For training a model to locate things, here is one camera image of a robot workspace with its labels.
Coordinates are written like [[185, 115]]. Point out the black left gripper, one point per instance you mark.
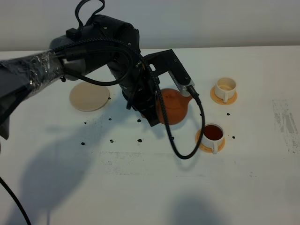
[[139, 90]]

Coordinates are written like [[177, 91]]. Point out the brown clay teapot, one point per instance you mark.
[[176, 106]]

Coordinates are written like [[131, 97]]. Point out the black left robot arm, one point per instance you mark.
[[104, 51]]

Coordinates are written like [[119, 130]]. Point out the beige round teapot coaster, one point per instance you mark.
[[88, 97]]

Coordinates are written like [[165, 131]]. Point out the near orange cup coaster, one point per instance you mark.
[[211, 146]]

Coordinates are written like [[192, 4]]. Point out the near white teacup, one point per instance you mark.
[[213, 131]]

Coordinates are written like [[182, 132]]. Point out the white teacup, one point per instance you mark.
[[225, 88], [213, 131]]

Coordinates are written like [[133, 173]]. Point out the far white teacup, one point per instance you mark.
[[225, 88]]

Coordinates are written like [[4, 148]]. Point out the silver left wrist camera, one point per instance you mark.
[[167, 61]]

